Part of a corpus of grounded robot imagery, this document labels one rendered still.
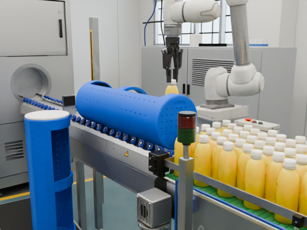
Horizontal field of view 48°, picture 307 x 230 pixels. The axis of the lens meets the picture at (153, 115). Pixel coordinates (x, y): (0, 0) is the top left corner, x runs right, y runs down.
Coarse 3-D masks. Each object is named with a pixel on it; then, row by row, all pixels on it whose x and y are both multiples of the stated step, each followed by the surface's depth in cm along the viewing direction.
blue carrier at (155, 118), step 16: (96, 80) 238; (80, 96) 227; (96, 96) 212; (112, 96) 200; (128, 96) 189; (144, 96) 181; (176, 96) 170; (80, 112) 231; (96, 112) 211; (112, 112) 195; (128, 112) 183; (144, 112) 173; (160, 112) 165; (176, 112) 172; (112, 128) 208; (128, 128) 187; (144, 128) 173; (160, 128) 167; (176, 128) 174; (160, 144) 170
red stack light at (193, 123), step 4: (180, 116) 114; (196, 116) 115; (180, 120) 113; (184, 120) 113; (188, 120) 113; (192, 120) 113; (196, 120) 115; (180, 124) 114; (184, 124) 113; (188, 124) 113; (192, 124) 113; (184, 128) 113; (188, 128) 113; (192, 128) 113
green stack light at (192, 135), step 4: (180, 128) 114; (180, 132) 114; (184, 132) 113; (188, 132) 113; (192, 132) 114; (180, 136) 114; (184, 136) 114; (188, 136) 114; (192, 136) 114; (180, 140) 115; (184, 140) 114; (188, 140) 114; (192, 140) 114
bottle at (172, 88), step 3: (171, 84) 181; (174, 84) 181; (168, 87) 181; (171, 87) 181; (174, 87) 181; (165, 90) 184; (168, 90) 181; (171, 90) 180; (174, 90) 180; (177, 90) 182; (165, 93) 183; (168, 93) 181; (171, 93) 180; (174, 93) 181; (177, 93) 182
